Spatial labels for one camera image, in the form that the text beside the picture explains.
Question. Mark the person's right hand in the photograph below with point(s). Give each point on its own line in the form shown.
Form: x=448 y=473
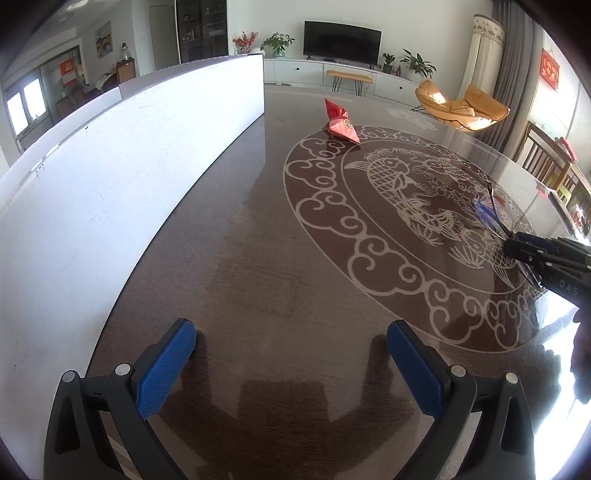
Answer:
x=582 y=350

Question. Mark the small potted plant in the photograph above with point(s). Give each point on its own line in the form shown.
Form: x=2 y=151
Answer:
x=388 y=62

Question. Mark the red window poster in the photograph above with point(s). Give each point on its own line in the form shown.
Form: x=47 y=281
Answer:
x=69 y=73

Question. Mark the white television cabinet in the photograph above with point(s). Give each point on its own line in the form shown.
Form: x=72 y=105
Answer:
x=295 y=71

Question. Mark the window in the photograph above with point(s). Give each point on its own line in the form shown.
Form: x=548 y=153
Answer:
x=25 y=106

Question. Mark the white partition board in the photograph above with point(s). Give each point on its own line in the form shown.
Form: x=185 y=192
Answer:
x=207 y=101
x=69 y=230

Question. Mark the brown wooden chair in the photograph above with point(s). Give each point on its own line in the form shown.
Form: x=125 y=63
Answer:
x=535 y=152

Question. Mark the red flowers in vase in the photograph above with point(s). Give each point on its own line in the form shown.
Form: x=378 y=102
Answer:
x=244 y=42

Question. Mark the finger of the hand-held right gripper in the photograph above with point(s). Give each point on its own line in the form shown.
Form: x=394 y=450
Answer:
x=528 y=258
x=535 y=241

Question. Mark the wooden bench with black legs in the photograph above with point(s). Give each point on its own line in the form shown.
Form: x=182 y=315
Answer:
x=348 y=74

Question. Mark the covered standing air conditioner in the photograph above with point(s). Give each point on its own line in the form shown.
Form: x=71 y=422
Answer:
x=480 y=55

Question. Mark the black television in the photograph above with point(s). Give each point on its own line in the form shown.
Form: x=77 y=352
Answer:
x=341 y=41

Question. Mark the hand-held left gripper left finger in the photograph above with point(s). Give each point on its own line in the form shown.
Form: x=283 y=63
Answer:
x=164 y=369

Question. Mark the large leafy potted plant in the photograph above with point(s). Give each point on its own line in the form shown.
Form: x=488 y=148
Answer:
x=418 y=64

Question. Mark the framed wall painting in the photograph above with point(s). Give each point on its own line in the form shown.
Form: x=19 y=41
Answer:
x=103 y=39

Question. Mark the red candy pouch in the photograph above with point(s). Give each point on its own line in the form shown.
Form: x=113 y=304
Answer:
x=344 y=129

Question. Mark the black framed glasses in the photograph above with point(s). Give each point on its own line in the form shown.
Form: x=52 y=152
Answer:
x=489 y=214

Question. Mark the brown patterned desktop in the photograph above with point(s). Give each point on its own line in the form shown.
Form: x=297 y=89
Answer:
x=277 y=277

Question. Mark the orange lounge chair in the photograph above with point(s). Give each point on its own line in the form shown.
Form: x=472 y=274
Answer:
x=480 y=108

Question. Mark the grey curtain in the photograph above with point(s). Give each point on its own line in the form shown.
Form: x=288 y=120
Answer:
x=521 y=69

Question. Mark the red wall decoration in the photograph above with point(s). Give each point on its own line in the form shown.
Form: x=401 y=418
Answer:
x=550 y=69

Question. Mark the dark glass display cabinet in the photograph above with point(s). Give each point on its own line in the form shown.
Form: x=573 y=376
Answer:
x=203 y=27

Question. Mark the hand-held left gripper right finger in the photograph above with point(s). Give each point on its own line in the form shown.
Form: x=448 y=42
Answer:
x=415 y=369

